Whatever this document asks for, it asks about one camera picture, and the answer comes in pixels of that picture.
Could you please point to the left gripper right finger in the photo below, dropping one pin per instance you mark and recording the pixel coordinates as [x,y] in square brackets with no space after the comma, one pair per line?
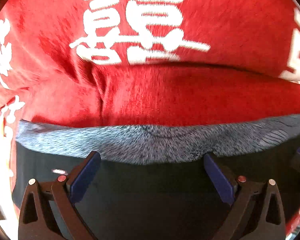
[256,210]

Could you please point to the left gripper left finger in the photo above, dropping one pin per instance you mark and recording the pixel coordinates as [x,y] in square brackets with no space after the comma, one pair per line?
[37,220]

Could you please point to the black pants with blue trim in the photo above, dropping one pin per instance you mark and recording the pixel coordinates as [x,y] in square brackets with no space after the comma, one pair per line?
[152,183]

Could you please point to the red sofa with white characters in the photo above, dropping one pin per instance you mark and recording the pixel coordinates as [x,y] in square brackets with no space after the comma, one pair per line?
[174,63]

